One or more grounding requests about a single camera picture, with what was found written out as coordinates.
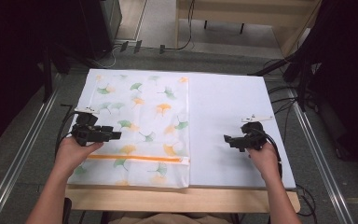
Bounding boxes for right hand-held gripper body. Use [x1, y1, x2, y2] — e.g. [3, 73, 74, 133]
[233, 114, 274, 153]

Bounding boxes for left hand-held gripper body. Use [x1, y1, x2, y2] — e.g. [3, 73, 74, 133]
[70, 106, 116, 147]

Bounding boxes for leaf print mesh laundry bag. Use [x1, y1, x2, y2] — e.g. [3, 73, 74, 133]
[67, 68, 191, 189]

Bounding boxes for person's left hand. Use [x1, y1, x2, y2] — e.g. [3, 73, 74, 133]
[54, 135, 105, 175]

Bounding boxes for person's right hand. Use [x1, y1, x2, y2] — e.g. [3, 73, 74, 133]
[246, 141, 282, 182]

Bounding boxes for white foam board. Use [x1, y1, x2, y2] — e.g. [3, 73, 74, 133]
[66, 68, 296, 190]

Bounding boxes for black metal stand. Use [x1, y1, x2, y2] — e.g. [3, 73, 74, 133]
[247, 46, 316, 112]
[40, 46, 56, 104]

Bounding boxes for light wooden table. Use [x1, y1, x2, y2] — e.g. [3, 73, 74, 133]
[64, 184, 302, 215]

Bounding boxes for person's beige trousers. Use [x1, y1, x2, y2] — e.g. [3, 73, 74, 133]
[107, 212, 231, 224]

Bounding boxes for dark cabinet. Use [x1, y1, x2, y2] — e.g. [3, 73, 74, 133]
[79, 0, 123, 61]

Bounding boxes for light wooden bench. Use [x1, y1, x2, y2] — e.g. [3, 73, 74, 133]
[174, 0, 323, 58]

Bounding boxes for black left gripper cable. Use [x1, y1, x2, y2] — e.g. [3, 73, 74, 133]
[53, 103, 77, 158]

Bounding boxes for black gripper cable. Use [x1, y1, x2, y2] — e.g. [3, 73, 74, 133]
[53, 103, 77, 158]
[259, 127, 283, 180]

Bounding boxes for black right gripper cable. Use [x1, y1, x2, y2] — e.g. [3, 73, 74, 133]
[259, 127, 283, 180]

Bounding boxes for black floor cable bundle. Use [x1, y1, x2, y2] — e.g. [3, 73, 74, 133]
[263, 58, 320, 143]

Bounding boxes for white floor cable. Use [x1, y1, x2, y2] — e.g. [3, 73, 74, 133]
[91, 45, 119, 70]

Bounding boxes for metal floor rail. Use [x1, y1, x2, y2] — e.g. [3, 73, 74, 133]
[0, 74, 63, 224]
[288, 88, 356, 224]

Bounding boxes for black cable under table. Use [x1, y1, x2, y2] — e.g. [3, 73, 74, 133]
[294, 182, 319, 218]

